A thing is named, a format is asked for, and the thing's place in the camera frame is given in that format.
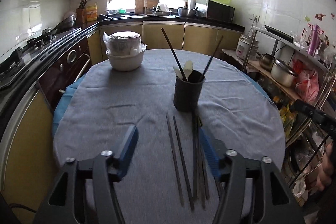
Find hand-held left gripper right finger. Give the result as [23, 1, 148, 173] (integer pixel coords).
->
[198, 127, 306, 224]

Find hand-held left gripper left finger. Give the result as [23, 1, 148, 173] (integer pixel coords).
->
[33, 125, 139, 224]

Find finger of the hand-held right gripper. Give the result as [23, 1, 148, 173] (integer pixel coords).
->
[289, 99, 336, 140]

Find black utensil holder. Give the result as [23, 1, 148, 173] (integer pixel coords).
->
[173, 70, 206, 112]

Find black chopstick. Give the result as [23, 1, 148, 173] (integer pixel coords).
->
[201, 35, 224, 80]
[161, 27, 188, 82]

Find person's right hand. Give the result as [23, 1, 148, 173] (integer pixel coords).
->
[316, 142, 335, 191]

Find yellow oil bottle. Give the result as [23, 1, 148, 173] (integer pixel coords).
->
[279, 104, 296, 136]

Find red plastic bag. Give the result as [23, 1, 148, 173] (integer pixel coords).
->
[295, 69, 320, 105]

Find metal storage shelf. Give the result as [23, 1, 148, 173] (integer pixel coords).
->
[222, 25, 336, 188]

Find large steel pot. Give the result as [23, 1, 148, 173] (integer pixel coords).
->
[270, 58, 298, 87]

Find grey tablecloth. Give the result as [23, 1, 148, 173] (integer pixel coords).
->
[52, 49, 286, 224]

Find small metal pot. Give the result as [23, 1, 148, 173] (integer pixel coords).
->
[259, 53, 275, 71]

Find pink bottle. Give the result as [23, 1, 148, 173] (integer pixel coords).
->
[307, 24, 321, 57]

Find black tray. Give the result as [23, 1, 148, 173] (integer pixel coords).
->
[264, 25, 294, 43]

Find white rice cooker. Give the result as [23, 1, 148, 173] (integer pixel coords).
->
[235, 34, 259, 61]

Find blue table cover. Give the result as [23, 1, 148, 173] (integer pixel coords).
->
[52, 73, 89, 141]

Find dark red oven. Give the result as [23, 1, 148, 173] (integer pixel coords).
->
[37, 37, 93, 110]

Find yellow lower cabinets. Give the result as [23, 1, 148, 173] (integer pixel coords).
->
[0, 21, 240, 214]

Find black countertop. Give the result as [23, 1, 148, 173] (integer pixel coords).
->
[0, 13, 245, 119]

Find black microwave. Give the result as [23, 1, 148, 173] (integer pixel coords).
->
[195, 0, 236, 23]

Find metal wok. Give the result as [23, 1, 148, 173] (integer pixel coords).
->
[51, 12, 78, 32]

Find gas stove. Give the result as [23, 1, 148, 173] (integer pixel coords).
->
[0, 29, 61, 89]

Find knife block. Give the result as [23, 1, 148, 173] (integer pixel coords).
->
[76, 0, 87, 24]

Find metal basin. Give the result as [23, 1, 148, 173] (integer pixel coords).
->
[177, 6, 199, 17]

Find wooden cutting board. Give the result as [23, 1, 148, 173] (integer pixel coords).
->
[135, 0, 160, 15]

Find metal faucet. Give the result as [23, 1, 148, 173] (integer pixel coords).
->
[131, 0, 149, 16]

